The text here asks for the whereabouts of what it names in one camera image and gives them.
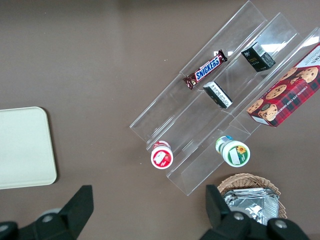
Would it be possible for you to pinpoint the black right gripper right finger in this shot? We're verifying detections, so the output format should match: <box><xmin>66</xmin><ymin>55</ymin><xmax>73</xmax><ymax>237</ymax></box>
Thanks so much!
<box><xmin>199</xmin><ymin>184</ymin><xmax>310</xmax><ymax>240</ymax></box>

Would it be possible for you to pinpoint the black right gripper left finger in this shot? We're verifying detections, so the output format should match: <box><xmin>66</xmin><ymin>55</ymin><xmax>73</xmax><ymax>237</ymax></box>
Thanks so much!
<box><xmin>0</xmin><ymin>184</ymin><xmax>94</xmax><ymax>240</ymax></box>

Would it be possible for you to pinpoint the tan wicker basket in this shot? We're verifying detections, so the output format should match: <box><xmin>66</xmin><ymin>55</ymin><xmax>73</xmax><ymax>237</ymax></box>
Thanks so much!
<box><xmin>216</xmin><ymin>173</ymin><xmax>287</xmax><ymax>223</ymax></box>

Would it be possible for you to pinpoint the cream rectangular tray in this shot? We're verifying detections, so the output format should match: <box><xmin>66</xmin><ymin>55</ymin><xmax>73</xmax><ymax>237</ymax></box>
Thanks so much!
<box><xmin>0</xmin><ymin>106</ymin><xmax>58</xmax><ymax>190</ymax></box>

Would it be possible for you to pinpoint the silver foil wrapped packet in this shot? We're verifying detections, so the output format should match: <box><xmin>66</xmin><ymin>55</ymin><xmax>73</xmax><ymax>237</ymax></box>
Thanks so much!
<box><xmin>223</xmin><ymin>187</ymin><xmax>281</xmax><ymax>227</ymax></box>

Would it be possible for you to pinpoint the green lid sunflower cup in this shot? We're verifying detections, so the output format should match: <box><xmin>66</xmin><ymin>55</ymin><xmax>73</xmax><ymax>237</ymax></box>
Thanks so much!
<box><xmin>215</xmin><ymin>135</ymin><xmax>251</xmax><ymax>167</ymax></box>

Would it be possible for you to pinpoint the red lid yogurt cup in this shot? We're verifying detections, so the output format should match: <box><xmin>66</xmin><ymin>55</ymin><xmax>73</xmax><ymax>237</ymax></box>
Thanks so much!
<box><xmin>150</xmin><ymin>140</ymin><xmax>174</xmax><ymax>170</ymax></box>

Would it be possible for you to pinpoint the clear acrylic stepped display shelf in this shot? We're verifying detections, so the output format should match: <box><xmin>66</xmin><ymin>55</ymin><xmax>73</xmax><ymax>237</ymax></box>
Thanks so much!
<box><xmin>129</xmin><ymin>0</ymin><xmax>320</xmax><ymax>197</ymax></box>

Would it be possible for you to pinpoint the black box with white label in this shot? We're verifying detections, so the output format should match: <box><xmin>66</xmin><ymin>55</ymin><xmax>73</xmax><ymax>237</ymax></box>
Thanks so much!
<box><xmin>202</xmin><ymin>81</ymin><xmax>234</xmax><ymax>110</ymax></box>

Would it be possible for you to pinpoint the red tartan cookie box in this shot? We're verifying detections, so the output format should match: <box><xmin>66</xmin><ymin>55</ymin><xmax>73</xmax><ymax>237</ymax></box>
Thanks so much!
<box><xmin>246</xmin><ymin>42</ymin><xmax>320</xmax><ymax>128</ymax></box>

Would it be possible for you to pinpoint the Snickers chocolate bar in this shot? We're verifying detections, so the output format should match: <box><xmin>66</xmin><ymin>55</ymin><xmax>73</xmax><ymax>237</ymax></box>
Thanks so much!
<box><xmin>182</xmin><ymin>49</ymin><xmax>228</xmax><ymax>90</ymax></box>

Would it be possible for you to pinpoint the black box with white top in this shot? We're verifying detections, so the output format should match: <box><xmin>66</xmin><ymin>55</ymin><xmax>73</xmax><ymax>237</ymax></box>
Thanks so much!
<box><xmin>240</xmin><ymin>41</ymin><xmax>277</xmax><ymax>73</ymax></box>

